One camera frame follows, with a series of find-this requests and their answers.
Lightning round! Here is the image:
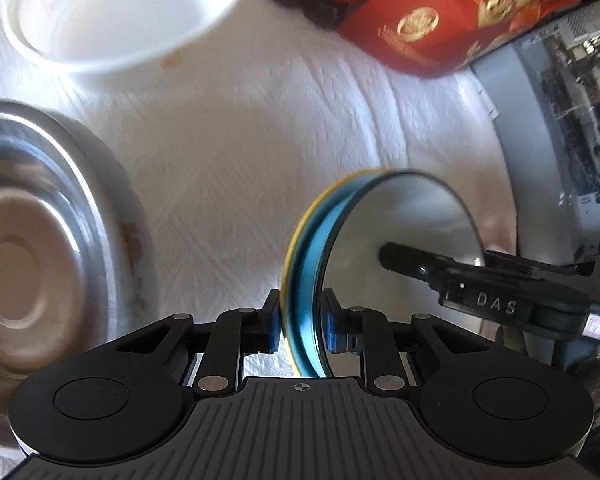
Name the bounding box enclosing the red snack bag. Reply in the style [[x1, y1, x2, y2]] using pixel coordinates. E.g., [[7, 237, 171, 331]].
[[337, 0, 600, 79]]

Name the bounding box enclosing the tall white bowl orange emblem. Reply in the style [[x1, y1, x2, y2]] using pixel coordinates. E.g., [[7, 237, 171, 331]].
[[2, 0, 248, 77]]

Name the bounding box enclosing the white computer case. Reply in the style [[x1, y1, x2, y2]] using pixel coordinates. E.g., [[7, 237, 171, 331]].
[[467, 0, 600, 273]]

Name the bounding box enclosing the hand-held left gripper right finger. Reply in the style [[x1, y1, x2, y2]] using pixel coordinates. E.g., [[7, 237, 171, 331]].
[[322, 290, 487, 397]]

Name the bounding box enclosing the blue bowl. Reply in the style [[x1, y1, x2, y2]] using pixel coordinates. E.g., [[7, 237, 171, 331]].
[[287, 171, 483, 380]]

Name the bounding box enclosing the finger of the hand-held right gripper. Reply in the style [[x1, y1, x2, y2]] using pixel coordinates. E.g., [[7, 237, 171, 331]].
[[379, 242, 481, 291], [484, 248, 597, 278]]

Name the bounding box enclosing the white knitted cloth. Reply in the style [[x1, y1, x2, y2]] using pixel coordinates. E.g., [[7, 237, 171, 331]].
[[0, 0, 521, 480]]

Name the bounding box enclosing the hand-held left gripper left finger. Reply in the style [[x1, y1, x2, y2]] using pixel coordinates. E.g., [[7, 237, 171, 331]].
[[115, 289, 285, 401]]

